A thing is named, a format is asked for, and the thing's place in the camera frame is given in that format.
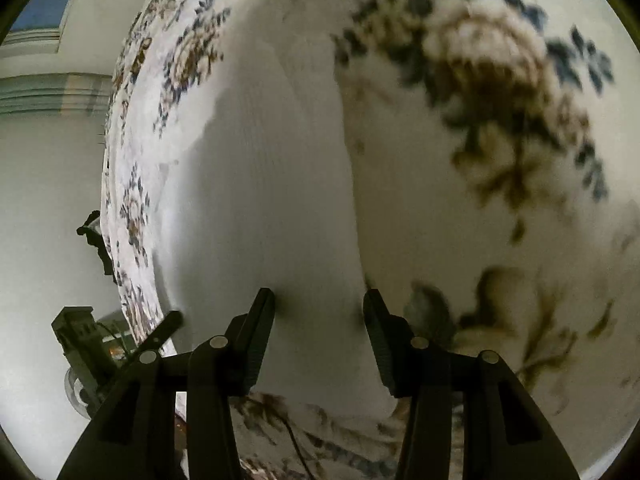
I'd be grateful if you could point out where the white knitted garment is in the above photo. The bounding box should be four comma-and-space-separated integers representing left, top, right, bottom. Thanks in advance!
154, 0, 395, 417

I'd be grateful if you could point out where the black cloth on rack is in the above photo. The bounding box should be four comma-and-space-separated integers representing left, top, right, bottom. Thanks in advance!
76, 210, 116, 283

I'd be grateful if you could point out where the floral bed sheet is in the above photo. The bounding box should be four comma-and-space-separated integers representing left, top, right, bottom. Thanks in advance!
101, 0, 639, 479

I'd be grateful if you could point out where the green striped right curtain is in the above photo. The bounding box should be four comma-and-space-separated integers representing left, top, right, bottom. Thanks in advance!
1, 74, 112, 116

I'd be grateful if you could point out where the green wire shelf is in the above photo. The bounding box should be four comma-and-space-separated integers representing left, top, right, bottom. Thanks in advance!
51, 307, 137, 419

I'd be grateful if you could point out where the black cable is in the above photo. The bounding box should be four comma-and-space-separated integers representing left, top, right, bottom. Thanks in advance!
271, 408, 321, 480

